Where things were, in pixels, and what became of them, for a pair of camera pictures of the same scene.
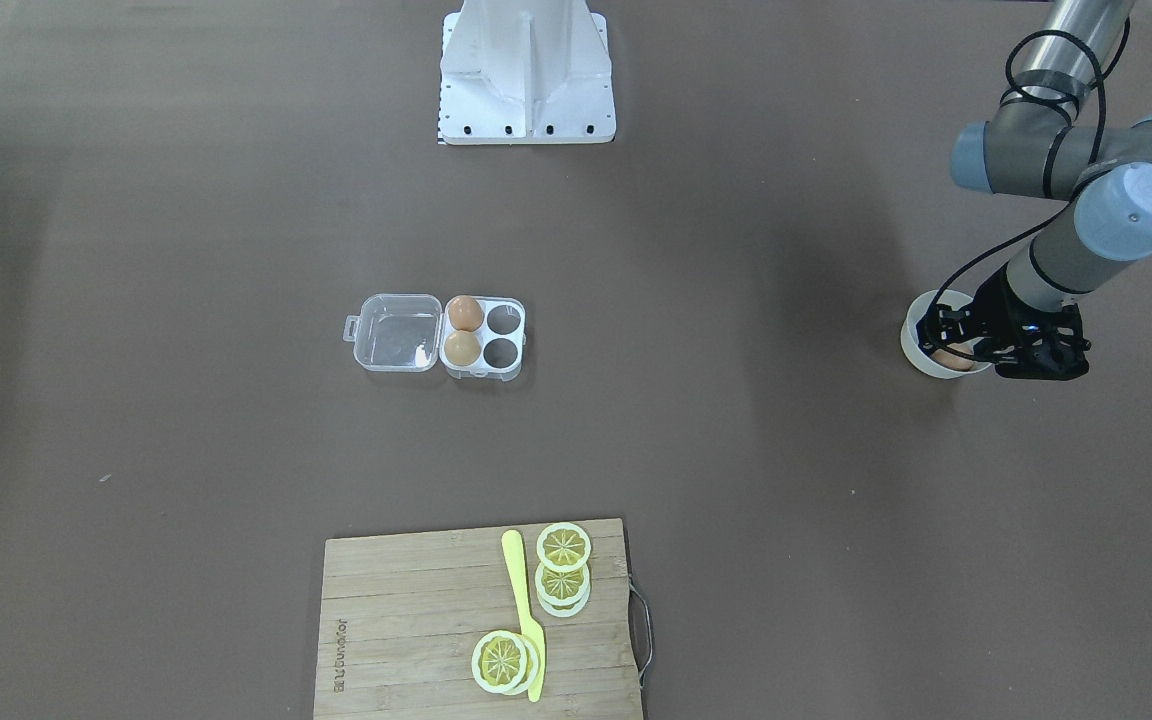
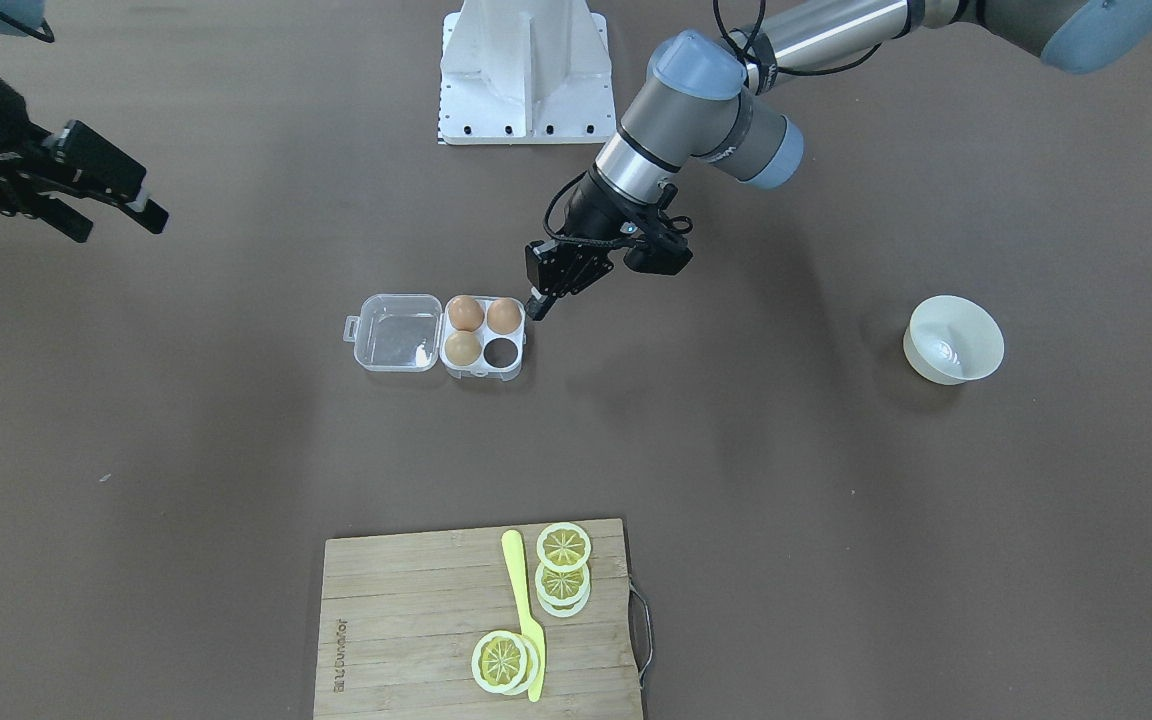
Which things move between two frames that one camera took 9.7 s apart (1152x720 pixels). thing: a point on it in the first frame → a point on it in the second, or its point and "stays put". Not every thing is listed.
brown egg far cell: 465,313 stays put
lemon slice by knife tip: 505,662 stays put
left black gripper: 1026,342 → 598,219
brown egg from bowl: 951,360 → 503,315
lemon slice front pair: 564,546 stays put
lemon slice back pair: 562,594 stays put
